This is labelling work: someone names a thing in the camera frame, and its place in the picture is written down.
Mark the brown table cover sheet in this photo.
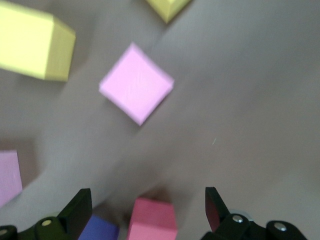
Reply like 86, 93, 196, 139
0, 0, 320, 240

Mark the pink foam cube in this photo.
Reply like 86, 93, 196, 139
0, 149, 24, 209
98, 41, 175, 127

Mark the purple foam cube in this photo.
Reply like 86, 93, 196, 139
77, 214, 120, 240

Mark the yellow foam cube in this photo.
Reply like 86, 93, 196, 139
0, 4, 77, 83
145, 0, 194, 25

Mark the red foam cube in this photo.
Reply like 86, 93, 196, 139
126, 196, 178, 240

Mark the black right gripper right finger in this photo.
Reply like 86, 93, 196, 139
201, 186, 308, 240

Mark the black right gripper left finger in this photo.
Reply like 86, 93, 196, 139
0, 188, 93, 240

